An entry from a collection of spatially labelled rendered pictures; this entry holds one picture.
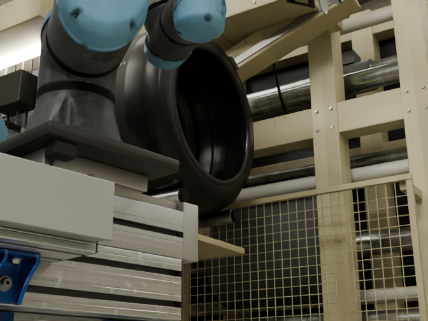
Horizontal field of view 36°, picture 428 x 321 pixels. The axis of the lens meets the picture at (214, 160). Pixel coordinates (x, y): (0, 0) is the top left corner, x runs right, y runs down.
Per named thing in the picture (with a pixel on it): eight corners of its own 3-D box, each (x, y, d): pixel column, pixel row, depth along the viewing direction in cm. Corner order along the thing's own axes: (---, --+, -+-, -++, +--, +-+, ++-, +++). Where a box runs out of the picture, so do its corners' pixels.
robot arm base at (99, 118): (58, 132, 86) (63, 64, 89) (-2, 158, 95) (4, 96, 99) (145, 159, 96) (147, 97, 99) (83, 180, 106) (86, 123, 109)
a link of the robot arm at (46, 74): (106, 116, 106) (110, 42, 111) (127, 83, 94) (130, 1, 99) (30, 106, 102) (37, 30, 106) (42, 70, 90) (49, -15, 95)
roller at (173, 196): (85, 218, 197) (86, 204, 198) (95, 221, 200) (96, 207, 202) (180, 201, 179) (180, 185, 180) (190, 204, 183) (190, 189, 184)
